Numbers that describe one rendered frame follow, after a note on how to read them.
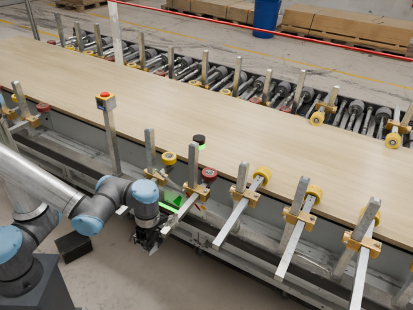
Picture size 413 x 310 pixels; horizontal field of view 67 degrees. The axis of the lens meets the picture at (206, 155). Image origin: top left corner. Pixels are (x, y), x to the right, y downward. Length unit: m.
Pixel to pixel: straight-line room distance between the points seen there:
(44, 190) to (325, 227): 1.25
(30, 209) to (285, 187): 1.16
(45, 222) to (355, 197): 1.44
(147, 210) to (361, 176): 1.16
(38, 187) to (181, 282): 1.39
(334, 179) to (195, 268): 1.14
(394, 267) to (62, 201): 1.46
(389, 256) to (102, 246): 1.81
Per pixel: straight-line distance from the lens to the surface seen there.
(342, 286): 1.58
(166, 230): 1.39
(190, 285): 2.24
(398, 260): 1.74
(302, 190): 1.28
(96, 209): 1.06
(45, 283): 1.67
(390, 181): 1.88
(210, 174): 1.58
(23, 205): 1.53
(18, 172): 1.12
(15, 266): 1.56
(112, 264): 2.37
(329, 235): 1.71
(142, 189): 1.08
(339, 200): 1.63
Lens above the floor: 1.94
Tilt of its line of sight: 37 degrees down
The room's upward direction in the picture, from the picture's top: 4 degrees clockwise
